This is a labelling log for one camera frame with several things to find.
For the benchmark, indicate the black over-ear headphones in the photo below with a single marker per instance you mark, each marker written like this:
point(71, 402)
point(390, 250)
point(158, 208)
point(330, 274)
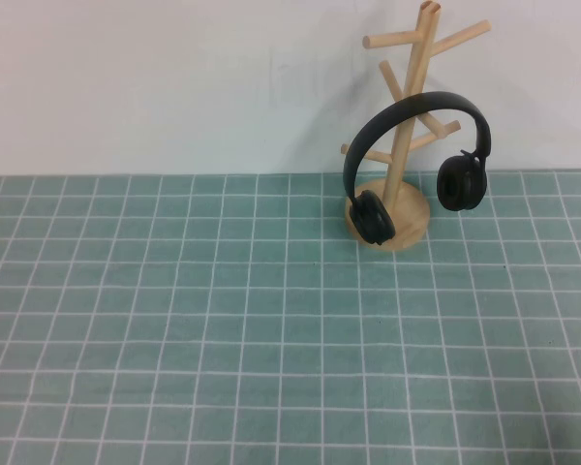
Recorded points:
point(416, 99)

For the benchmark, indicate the wooden branched headphone stand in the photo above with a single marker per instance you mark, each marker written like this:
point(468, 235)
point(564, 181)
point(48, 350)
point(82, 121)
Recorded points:
point(409, 220)

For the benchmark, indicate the teal white-grid tablecloth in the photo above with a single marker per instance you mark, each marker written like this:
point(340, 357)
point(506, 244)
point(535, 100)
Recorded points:
point(223, 315)

